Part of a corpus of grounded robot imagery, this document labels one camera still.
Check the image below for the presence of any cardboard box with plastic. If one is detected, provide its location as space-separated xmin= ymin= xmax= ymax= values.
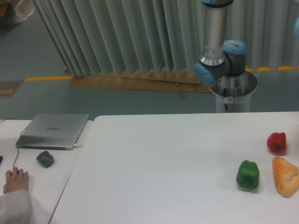
xmin=0 ymin=0 xmax=35 ymax=25

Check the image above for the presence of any orange bread piece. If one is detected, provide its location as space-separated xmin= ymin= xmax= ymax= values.
xmin=272 ymin=157 xmax=299 ymax=197

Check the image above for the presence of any red bell pepper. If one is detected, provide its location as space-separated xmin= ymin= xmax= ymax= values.
xmin=267 ymin=133 xmax=286 ymax=155

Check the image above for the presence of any pale green curtain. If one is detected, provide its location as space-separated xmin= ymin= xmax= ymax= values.
xmin=33 ymin=0 xmax=299 ymax=77

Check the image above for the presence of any black mouse cable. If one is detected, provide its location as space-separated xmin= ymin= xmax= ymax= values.
xmin=0 ymin=119 xmax=36 ymax=168

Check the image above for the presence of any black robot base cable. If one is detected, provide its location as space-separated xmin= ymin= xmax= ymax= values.
xmin=223 ymin=87 xmax=229 ymax=113

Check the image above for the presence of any white sleeved forearm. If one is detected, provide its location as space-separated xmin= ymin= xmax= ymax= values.
xmin=0 ymin=189 xmax=32 ymax=224

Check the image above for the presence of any silver closed laptop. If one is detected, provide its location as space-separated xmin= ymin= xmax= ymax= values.
xmin=15 ymin=113 xmax=89 ymax=150

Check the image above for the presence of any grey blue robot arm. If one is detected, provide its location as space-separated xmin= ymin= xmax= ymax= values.
xmin=194 ymin=0 xmax=299 ymax=97

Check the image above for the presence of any brown cardboard sheet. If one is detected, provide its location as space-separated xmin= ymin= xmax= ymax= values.
xmin=69 ymin=68 xmax=211 ymax=98

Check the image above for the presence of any green bell pepper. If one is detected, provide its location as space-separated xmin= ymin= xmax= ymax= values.
xmin=236 ymin=160 xmax=259 ymax=189

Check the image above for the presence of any person's hand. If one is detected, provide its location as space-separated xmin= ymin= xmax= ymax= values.
xmin=3 ymin=167 xmax=29 ymax=194

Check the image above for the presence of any white USB plug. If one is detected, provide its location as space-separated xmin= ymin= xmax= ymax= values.
xmin=74 ymin=144 xmax=83 ymax=148

